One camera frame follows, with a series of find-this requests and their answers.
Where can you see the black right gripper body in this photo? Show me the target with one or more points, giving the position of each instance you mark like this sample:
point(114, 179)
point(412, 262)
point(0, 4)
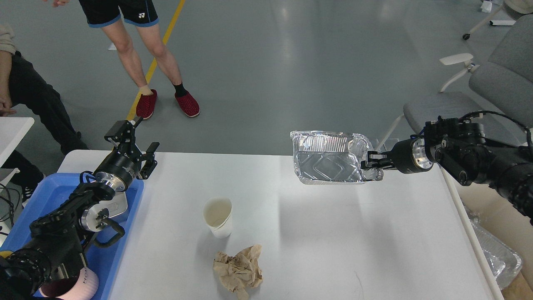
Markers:
point(409, 156)

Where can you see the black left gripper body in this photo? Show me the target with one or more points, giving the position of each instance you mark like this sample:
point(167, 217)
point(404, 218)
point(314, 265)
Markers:
point(118, 171)

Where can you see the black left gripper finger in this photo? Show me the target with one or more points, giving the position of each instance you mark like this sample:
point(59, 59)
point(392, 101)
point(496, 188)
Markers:
point(150, 162)
point(122, 136)

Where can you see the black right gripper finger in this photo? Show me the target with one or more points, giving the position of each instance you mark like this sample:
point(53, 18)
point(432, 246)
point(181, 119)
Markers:
point(376, 159)

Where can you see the square stainless steel tray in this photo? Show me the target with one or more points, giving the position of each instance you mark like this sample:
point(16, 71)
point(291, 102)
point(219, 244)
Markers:
point(114, 207)

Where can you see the aluminium foil tray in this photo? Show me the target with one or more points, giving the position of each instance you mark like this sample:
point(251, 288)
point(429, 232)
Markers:
point(323, 157)

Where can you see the white paper cup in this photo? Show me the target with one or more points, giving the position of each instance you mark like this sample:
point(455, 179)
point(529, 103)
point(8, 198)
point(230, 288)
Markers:
point(217, 214)

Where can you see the pink mug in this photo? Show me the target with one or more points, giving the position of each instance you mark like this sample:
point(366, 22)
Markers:
point(80, 287)

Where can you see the brown paper napkin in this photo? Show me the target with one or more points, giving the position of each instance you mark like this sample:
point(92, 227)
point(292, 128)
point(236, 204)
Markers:
point(239, 272)

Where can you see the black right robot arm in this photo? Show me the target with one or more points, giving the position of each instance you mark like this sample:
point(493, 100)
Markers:
point(460, 147)

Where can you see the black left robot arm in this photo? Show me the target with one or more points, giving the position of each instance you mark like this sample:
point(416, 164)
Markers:
point(53, 261)

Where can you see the blue plastic tray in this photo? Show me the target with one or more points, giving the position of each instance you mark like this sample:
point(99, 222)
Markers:
point(52, 192)

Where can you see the white waste bin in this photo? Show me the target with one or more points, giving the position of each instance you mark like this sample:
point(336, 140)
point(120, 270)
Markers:
point(498, 217)

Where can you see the white side table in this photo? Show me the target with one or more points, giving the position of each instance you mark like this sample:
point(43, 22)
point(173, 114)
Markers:
point(12, 131)

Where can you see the seated person in black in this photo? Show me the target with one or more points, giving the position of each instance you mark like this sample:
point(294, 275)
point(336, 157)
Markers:
point(21, 84)

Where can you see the grey office chair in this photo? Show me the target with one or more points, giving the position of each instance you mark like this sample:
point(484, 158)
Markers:
point(504, 80)

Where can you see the teal ceramic mug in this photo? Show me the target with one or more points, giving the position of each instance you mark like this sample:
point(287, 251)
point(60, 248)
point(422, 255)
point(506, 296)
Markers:
point(6, 253)

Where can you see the white chair base far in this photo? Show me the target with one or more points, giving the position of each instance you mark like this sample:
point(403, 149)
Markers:
point(513, 8)

